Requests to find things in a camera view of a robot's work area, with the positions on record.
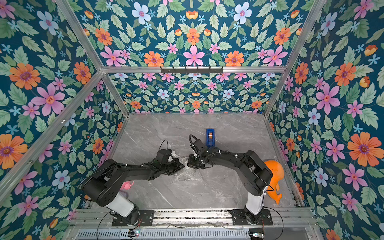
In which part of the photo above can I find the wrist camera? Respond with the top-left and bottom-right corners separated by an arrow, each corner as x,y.
156,149 -> 174,164
188,135 -> 208,154

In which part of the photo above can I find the black hook rail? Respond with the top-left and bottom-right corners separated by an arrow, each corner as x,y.
160,67 -> 224,74

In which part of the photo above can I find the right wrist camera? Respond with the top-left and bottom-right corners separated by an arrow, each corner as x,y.
188,135 -> 208,154

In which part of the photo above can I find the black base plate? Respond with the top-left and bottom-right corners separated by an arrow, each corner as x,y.
230,209 -> 273,226
112,210 -> 155,227

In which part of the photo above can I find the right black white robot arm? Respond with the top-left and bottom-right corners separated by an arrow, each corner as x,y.
188,148 -> 273,225

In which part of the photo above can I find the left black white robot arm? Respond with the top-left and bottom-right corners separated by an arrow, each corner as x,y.
81,158 -> 185,226

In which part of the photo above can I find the clear bubble wrap sheet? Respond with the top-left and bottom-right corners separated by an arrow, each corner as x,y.
171,155 -> 205,189

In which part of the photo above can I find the blue tape dispenser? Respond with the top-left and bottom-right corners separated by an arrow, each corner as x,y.
206,129 -> 215,148

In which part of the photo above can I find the white vented cable duct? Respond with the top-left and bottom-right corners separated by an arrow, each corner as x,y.
75,229 -> 250,240

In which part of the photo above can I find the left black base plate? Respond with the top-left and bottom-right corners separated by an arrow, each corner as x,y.
112,210 -> 155,227

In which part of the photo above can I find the aluminium mounting rail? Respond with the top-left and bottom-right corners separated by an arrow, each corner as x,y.
69,208 -> 318,228

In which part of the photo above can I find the pink plush toy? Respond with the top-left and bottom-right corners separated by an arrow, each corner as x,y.
120,181 -> 135,191

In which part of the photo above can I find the orange plush whale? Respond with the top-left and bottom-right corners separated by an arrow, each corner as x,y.
265,160 -> 285,205

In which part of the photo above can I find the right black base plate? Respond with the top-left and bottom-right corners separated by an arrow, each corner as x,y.
230,209 -> 273,226

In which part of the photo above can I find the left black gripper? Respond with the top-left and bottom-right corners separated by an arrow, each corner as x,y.
160,158 -> 186,176

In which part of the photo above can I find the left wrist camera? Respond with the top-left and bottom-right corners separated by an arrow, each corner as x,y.
156,149 -> 174,164

